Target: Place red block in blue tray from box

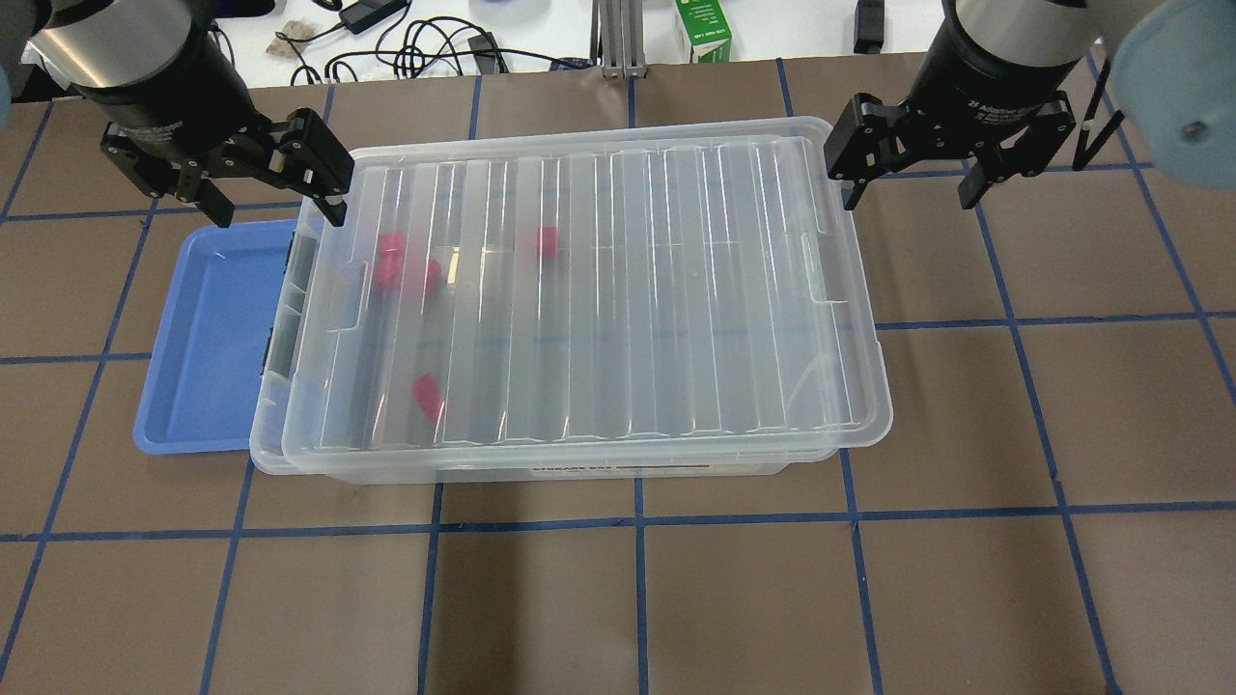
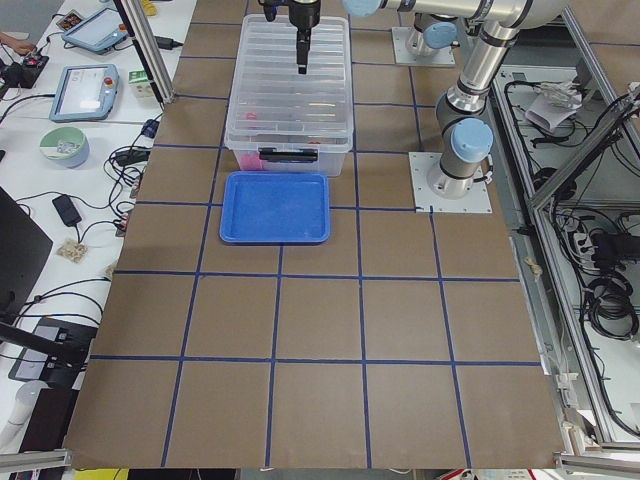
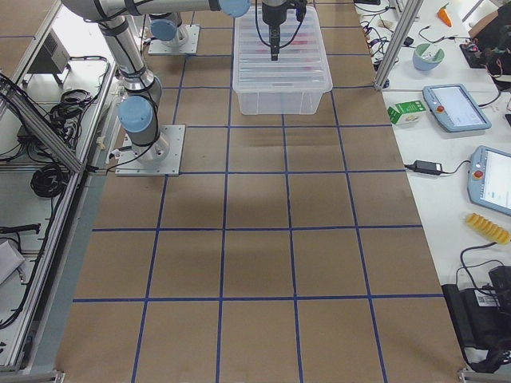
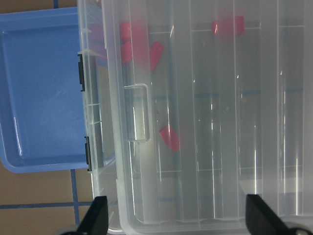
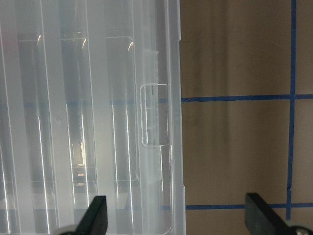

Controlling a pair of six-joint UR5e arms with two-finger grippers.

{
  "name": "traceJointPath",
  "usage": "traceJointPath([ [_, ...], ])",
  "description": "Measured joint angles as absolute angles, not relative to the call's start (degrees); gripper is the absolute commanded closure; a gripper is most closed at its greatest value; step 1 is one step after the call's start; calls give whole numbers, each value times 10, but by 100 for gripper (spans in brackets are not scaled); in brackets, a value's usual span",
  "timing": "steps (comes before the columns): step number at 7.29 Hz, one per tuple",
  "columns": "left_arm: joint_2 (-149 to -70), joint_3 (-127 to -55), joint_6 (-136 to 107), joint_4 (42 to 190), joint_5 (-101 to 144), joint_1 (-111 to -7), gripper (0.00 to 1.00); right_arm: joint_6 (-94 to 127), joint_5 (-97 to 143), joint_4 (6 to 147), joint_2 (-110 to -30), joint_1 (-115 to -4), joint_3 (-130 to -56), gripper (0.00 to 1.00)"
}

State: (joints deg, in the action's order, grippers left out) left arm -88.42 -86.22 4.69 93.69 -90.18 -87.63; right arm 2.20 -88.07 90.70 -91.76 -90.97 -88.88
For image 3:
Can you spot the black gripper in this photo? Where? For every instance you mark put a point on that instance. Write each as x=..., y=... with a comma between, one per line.
x=271, y=14

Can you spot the clear plastic box lid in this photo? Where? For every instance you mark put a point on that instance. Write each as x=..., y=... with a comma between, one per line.
x=302, y=63

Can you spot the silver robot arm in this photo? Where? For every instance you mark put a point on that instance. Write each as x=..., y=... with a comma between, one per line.
x=169, y=29
x=138, y=113

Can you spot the clear plastic storage box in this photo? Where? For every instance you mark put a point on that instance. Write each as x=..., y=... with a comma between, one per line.
x=294, y=103

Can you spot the green blue bowl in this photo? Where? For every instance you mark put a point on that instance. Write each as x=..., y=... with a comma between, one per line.
x=427, y=56

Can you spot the green white carton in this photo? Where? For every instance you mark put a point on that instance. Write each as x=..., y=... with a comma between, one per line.
x=406, y=112

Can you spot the orange toy carrot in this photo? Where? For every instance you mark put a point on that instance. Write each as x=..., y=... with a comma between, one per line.
x=444, y=16

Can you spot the teach pendant near carton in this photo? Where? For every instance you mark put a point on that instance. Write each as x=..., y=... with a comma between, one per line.
x=454, y=108

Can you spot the black power adapter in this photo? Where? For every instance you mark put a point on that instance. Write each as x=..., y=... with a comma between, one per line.
x=428, y=167

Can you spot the yellow ridged toy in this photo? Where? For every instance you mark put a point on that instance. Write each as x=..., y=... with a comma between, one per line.
x=487, y=228

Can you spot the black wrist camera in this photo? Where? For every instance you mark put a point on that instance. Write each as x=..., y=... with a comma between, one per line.
x=300, y=8

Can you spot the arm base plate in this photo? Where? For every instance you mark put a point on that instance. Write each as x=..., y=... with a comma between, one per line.
x=158, y=48
x=163, y=158

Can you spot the aluminium frame post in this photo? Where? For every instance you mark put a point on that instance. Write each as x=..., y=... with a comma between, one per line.
x=398, y=37

